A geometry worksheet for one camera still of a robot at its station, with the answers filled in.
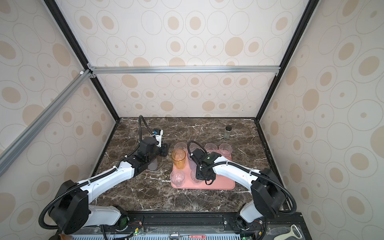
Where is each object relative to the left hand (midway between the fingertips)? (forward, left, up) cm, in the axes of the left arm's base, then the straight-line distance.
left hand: (171, 140), depth 83 cm
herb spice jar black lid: (+16, -36, -14) cm, 41 cm away
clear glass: (-14, -3, -19) cm, 24 cm away
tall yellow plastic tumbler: (-1, -3, -16) cm, 16 cm away
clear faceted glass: (+6, -5, -14) cm, 16 cm away
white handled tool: (-42, -59, -17) cm, 74 cm away
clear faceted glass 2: (+5, -34, -16) cm, 38 cm away
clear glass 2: (-17, -12, -9) cm, 23 cm away
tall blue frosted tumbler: (-9, -12, -12) cm, 20 cm away
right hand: (-15, -17, -14) cm, 27 cm away
